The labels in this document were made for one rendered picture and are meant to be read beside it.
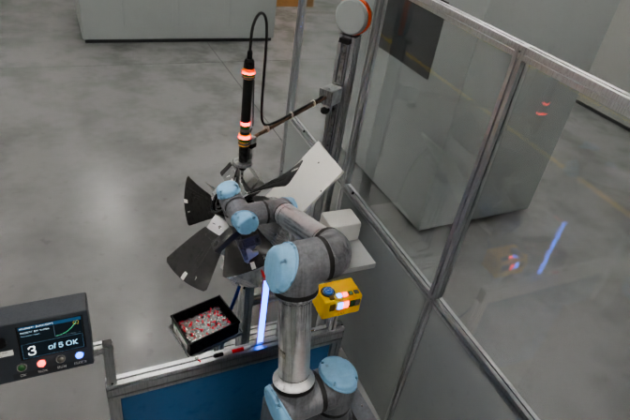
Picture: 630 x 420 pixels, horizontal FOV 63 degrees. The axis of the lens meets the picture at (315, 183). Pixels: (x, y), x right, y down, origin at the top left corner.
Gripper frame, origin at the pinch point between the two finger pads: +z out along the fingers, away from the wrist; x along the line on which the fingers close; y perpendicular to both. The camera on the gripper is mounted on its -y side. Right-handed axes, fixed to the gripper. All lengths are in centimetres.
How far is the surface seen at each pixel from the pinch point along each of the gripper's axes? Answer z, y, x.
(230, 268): 1.9, -6.1, 1.3
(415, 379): 82, 52, -29
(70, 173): 95, -96, 257
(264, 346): 31.4, -4.5, -15.1
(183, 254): 11.4, -21.4, 27.9
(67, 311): -25, -53, -16
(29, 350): -20, -66, -19
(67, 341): -17, -57, -19
